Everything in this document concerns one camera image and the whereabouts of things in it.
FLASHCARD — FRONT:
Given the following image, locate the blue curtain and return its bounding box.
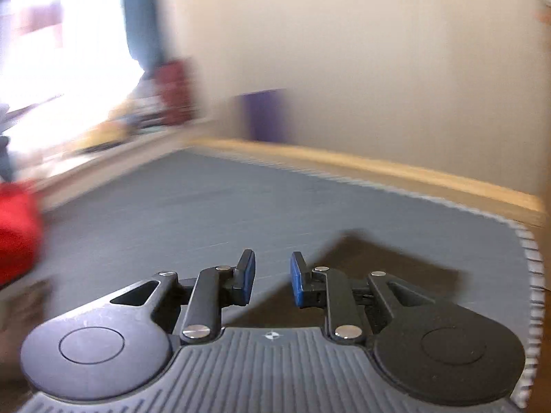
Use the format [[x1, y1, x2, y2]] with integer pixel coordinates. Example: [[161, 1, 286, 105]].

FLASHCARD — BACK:
[[119, 0, 168, 73]]

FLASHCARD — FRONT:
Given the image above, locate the bright window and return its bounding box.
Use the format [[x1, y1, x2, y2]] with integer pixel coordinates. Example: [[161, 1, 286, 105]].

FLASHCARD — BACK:
[[0, 0, 145, 151]]

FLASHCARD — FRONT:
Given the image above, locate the red blanket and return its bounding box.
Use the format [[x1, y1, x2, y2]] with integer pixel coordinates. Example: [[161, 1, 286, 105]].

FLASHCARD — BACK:
[[0, 182, 44, 288]]

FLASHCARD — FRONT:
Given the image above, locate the dark red printed cloth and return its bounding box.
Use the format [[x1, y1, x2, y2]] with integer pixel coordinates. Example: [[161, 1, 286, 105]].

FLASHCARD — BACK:
[[153, 57, 199, 126]]

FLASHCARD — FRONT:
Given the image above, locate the yellow soft toy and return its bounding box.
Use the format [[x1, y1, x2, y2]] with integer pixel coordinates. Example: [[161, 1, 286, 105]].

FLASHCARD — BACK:
[[80, 118, 132, 153]]

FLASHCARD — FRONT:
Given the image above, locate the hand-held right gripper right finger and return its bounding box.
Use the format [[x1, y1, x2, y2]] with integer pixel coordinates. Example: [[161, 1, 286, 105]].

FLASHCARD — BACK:
[[290, 251, 445, 346]]

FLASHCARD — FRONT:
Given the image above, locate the grey quilted mat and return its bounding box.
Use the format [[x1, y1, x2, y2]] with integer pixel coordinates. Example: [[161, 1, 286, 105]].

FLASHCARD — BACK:
[[30, 148, 544, 410]]

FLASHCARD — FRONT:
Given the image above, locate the purple box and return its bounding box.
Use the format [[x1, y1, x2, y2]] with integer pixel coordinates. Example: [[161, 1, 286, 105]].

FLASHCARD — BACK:
[[238, 88, 289, 144]]

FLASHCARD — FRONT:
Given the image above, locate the wooden bed frame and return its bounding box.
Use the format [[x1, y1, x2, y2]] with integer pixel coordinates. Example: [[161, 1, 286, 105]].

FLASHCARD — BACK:
[[187, 137, 547, 227]]

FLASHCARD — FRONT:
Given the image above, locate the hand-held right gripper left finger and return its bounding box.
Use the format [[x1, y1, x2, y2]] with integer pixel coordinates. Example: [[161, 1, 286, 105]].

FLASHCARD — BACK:
[[110, 248, 257, 346]]

